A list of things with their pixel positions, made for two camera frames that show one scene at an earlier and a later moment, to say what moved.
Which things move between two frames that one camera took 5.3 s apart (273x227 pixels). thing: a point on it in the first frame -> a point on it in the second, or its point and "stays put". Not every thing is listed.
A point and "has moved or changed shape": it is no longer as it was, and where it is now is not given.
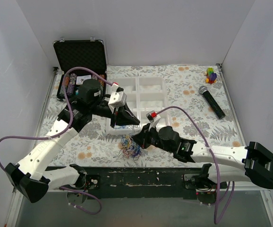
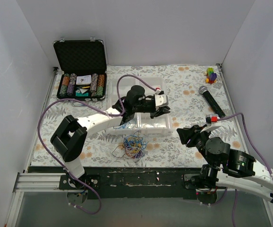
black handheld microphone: x=217 y=110 stays put
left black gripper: x=114 y=116 -> x=154 y=108
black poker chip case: x=79 y=60 stays put
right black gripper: x=147 y=136 -> x=191 y=136
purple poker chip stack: x=71 y=85 stays put
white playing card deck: x=80 y=79 stays put
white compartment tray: x=144 y=94 stays put
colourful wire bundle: x=130 y=148 has moved or changed shape
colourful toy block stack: x=211 y=76 stays put
